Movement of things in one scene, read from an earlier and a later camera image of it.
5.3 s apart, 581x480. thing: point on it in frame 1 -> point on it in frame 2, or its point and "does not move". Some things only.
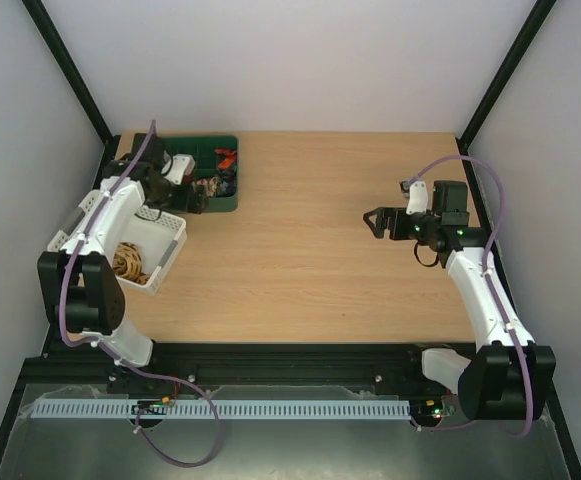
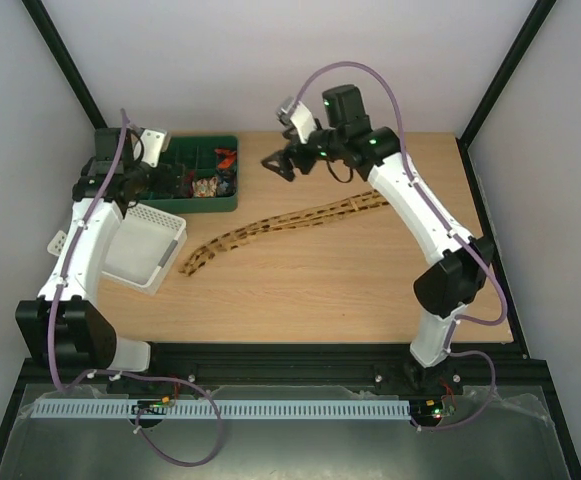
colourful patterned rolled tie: x=210 y=186 does not move
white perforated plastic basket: x=147 y=249 does not move
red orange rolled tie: x=229 y=157 does not move
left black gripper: x=183 y=203 -> x=163 y=187
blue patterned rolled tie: x=227 y=183 does not move
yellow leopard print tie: x=128 y=263 -> x=270 y=226
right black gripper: x=395 y=224 -> x=294 y=157
